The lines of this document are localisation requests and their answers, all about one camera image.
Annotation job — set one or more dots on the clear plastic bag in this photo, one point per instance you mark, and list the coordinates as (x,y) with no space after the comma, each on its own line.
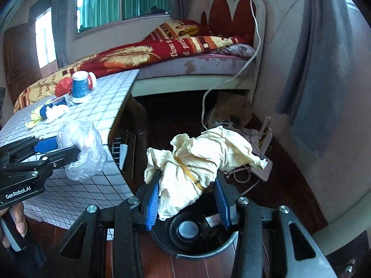
(87,150)

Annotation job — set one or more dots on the green window curtain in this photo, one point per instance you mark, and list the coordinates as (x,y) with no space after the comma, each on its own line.
(101,3)

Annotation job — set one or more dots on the cardboard box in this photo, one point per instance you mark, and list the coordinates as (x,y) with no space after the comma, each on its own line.
(232,107)

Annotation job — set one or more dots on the pale yellow paper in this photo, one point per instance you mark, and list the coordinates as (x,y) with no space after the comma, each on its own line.
(203,156)

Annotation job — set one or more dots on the white router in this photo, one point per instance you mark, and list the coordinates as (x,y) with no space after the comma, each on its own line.
(260,170)

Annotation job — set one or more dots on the brown wooden door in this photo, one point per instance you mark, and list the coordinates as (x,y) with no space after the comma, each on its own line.
(20,63)

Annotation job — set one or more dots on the grey hanging curtain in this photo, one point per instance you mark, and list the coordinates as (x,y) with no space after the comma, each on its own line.
(316,63)

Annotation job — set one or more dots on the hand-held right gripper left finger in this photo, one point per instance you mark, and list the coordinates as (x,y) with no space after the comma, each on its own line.
(152,205)

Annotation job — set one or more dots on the blue and white mug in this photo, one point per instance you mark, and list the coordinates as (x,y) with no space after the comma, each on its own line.
(79,88)

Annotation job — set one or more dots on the red plastic bag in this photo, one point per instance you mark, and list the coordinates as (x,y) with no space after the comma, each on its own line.
(63,87)

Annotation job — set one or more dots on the white checked tablecloth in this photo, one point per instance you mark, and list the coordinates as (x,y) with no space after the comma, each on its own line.
(101,98)

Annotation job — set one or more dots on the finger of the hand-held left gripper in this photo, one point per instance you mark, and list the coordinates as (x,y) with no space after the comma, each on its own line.
(58,157)
(46,144)

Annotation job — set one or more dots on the black round trash bin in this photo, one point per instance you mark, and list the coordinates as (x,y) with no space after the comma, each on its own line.
(208,239)

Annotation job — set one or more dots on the yellow and blue wrapper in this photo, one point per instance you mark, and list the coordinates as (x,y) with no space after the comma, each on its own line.
(34,117)

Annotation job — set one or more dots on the bed with red blanket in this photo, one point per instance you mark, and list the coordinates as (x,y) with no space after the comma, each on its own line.
(130,55)

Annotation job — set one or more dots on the person's left hand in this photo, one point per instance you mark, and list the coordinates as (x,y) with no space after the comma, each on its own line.
(19,220)

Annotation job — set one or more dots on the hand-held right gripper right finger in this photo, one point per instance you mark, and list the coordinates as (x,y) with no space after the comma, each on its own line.
(223,205)

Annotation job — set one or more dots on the purple mattress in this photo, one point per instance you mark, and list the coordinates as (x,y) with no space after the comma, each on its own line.
(203,63)

